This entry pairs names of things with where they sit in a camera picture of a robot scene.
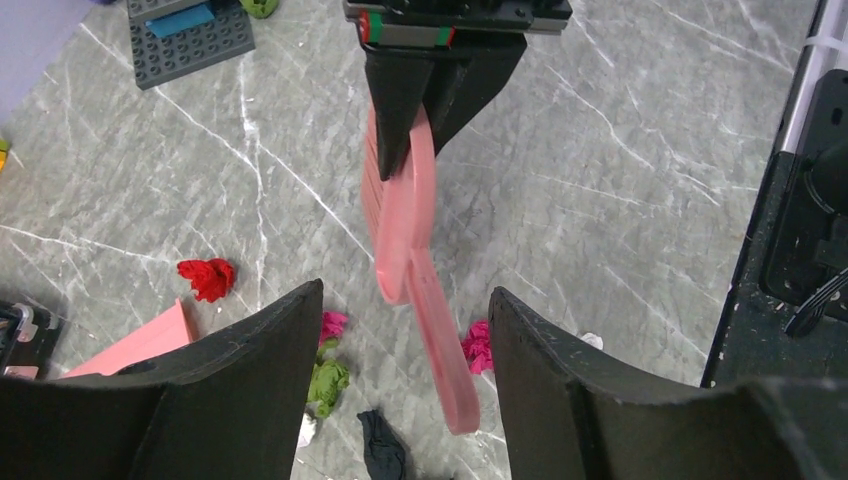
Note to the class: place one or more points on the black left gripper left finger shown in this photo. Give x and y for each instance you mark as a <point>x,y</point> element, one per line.
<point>227,406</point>

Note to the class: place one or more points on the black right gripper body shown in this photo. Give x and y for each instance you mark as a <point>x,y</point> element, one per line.
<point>434,24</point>

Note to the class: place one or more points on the magenta paper scrap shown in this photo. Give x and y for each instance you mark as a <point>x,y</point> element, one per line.
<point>333,326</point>
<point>477,349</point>

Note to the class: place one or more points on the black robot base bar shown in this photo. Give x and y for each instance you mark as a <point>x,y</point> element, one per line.
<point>795,244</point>

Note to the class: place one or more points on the grey toy brick baseplate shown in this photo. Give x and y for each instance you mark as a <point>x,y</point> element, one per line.
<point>172,39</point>

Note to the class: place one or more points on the black paper scrap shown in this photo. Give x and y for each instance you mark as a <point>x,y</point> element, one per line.
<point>383,454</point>

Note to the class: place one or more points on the white paper scrap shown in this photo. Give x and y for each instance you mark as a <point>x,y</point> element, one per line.
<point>307,430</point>

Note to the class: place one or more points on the pink hand brush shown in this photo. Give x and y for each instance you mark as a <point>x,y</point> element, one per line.
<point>400,217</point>

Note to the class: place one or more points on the pink plastic dustpan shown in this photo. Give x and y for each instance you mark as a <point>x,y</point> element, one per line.
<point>167,332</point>

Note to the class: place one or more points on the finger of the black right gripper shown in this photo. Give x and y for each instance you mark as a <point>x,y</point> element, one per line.
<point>397,83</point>
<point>467,77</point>

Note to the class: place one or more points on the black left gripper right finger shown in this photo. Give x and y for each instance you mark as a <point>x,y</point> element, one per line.
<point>571,411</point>

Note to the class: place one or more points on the black poker chip case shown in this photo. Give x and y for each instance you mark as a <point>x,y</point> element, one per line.
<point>29,336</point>

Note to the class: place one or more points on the red paper scrap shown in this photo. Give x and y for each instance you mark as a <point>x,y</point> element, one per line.
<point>210,280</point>

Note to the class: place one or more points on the green paper scrap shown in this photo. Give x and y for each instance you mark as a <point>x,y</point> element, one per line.
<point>330,377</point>
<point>259,9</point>

